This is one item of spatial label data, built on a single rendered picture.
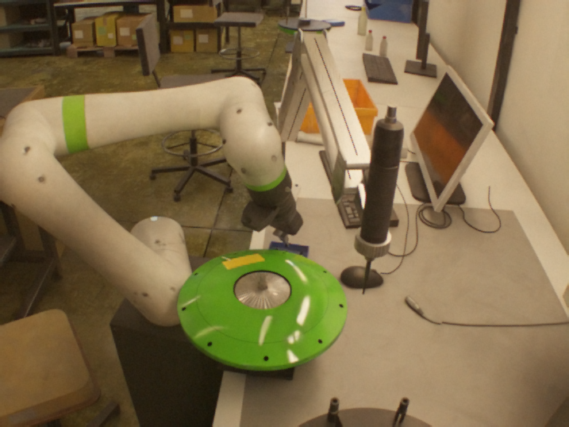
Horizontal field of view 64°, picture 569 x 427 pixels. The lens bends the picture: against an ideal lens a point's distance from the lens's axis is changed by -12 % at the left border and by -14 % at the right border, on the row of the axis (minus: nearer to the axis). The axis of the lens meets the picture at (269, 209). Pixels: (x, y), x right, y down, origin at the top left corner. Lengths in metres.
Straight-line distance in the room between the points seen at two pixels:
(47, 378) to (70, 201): 0.70
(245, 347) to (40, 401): 0.74
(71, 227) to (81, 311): 1.66
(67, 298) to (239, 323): 1.85
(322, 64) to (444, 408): 0.69
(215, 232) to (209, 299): 2.03
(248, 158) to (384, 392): 0.51
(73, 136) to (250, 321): 0.48
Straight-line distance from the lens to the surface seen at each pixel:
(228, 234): 2.91
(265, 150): 0.92
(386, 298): 1.20
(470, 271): 1.35
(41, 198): 0.88
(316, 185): 1.58
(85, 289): 2.67
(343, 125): 0.81
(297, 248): 1.30
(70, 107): 1.01
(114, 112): 1.00
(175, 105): 1.00
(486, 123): 1.36
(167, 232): 1.15
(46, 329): 1.61
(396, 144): 0.62
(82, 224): 0.92
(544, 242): 1.57
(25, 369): 1.52
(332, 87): 0.88
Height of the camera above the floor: 1.72
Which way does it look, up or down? 33 degrees down
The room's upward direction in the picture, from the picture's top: 1 degrees clockwise
